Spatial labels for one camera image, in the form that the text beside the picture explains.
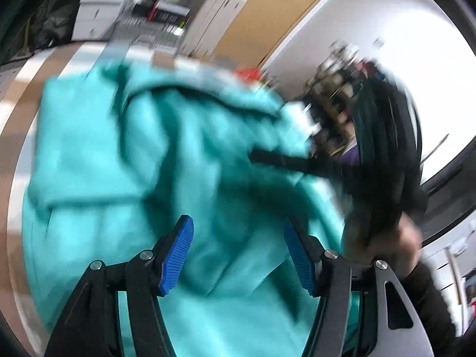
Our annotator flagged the person's right hand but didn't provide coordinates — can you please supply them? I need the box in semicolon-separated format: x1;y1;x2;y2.
341;212;424;279

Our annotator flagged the black backpack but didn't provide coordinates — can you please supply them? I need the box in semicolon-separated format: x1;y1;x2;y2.
26;0;80;51

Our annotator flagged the checkered blanket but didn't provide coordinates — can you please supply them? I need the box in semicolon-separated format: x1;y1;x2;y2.
0;40;264;343

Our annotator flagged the shoe rack with shoes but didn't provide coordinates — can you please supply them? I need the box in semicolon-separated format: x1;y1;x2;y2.
305;41;387;153

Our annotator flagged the purple bag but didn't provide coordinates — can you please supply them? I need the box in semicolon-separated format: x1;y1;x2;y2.
335;145;361;166

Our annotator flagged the silver suitcase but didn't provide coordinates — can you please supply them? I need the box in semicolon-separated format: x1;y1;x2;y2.
109;17;190;51

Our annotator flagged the person's right forearm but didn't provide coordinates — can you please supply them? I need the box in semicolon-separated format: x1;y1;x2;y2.
400;258;464;357

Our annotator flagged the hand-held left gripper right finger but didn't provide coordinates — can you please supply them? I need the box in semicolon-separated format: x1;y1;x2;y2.
283;216;436;357

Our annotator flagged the white upright suitcase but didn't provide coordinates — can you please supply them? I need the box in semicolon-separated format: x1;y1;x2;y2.
180;0;248;56

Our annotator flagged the red plastic bag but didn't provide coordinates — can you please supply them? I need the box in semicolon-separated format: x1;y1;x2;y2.
236;68;261;82

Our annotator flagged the white drawer desk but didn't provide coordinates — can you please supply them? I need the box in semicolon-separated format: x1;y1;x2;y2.
71;0;140;41

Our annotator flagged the black red shoe box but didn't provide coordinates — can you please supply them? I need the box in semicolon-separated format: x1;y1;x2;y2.
149;2;191;26

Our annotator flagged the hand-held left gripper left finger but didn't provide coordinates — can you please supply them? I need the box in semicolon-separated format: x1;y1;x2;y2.
45;214;195;357

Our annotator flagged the teal zip jacket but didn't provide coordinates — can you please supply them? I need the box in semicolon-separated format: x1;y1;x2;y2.
20;59;363;357

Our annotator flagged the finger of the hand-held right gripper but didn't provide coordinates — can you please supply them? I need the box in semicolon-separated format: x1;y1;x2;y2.
248;149;345;184

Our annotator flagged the wooden door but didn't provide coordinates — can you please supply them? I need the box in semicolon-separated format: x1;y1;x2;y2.
214;0;350;65

